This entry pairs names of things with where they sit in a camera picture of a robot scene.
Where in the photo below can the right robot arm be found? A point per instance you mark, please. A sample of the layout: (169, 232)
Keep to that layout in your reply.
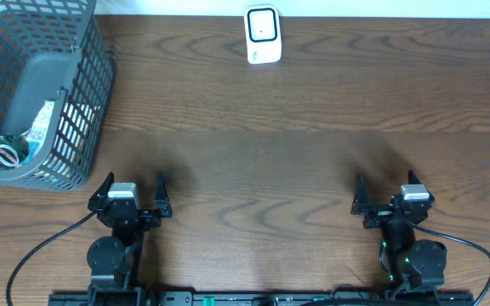
(414, 266)

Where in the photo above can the teal small packet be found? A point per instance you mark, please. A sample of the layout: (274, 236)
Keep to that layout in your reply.
(18, 143)

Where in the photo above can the grey plastic mesh basket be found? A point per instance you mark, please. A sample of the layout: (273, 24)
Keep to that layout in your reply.
(52, 51)

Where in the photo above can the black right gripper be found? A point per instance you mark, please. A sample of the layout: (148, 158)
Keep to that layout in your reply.
(361, 206)

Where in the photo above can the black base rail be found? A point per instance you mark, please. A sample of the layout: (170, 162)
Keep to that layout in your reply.
(254, 299)

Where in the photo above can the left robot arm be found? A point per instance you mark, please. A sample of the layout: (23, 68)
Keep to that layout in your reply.
(115, 259)

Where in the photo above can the white snack bag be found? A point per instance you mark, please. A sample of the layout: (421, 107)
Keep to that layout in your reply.
(37, 134)

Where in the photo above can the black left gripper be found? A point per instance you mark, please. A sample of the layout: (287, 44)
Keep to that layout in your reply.
(144, 215)

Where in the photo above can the white barcode scanner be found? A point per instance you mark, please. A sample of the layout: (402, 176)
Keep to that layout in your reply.
(263, 34)

